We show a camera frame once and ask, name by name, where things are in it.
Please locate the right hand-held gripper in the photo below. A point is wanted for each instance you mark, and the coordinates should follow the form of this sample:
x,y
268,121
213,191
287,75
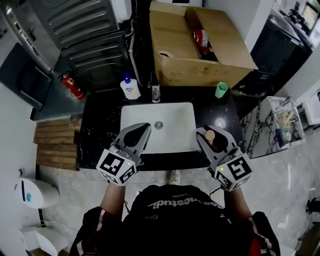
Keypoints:
x,y
235,170

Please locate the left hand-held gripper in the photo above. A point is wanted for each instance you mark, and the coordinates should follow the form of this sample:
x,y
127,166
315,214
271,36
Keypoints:
x,y
117,166

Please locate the person's left forearm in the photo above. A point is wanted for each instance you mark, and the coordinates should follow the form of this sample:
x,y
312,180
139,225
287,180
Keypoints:
x,y
112,200

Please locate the person's right forearm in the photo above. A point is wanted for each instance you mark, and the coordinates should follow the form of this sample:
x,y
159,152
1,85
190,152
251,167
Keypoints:
x,y
236,202

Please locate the white rectangular sink basin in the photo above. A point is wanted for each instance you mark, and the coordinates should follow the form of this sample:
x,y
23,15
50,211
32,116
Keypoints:
x,y
172,115

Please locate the white soap bottle blue pump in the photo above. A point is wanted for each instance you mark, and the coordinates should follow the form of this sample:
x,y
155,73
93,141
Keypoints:
x,y
130,90

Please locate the marble pattern cabinet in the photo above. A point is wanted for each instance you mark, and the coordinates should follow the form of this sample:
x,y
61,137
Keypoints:
x,y
260,127

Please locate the chrome faucet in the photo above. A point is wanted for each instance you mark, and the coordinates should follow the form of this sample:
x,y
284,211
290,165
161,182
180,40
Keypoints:
x,y
155,91

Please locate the green plastic cup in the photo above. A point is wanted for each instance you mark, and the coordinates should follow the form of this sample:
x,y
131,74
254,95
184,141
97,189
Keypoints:
x,y
221,90

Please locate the person's beige shoe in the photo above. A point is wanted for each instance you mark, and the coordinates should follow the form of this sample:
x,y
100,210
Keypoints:
x,y
174,177

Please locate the black waste bin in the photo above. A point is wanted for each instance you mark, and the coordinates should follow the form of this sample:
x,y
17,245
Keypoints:
x,y
250,97

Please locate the stack of wooden boards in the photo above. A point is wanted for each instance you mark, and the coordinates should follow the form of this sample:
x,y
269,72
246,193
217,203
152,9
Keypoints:
x,y
56,147

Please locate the red fire extinguisher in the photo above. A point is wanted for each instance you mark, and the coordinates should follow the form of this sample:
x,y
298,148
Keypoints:
x,y
73,86

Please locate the person's black shirt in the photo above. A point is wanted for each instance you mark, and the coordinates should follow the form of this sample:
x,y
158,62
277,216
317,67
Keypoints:
x,y
180,225

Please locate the large cardboard box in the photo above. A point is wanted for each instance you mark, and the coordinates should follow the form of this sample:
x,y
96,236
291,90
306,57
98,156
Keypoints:
x,y
175,45

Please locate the red canister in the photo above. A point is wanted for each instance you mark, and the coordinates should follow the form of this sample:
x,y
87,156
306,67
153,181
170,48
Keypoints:
x,y
202,40

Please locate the white round bin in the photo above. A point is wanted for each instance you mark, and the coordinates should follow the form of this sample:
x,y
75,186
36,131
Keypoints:
x,y
37,193

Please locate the black wheeled base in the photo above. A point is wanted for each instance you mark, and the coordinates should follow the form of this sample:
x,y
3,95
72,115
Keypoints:
x,y
313,205

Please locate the dark grey cabinet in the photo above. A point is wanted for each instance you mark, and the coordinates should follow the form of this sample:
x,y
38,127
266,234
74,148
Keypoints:
x,y
22,77

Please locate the white plastic canister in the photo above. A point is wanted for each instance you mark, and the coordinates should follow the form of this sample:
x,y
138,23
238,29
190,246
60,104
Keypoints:
x,y
122,10

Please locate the white ceramic fixture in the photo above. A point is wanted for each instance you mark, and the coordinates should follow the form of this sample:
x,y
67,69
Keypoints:
x,y
47,240

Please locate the computer monitor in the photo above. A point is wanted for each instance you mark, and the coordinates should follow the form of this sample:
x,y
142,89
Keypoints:
x,y
311,13

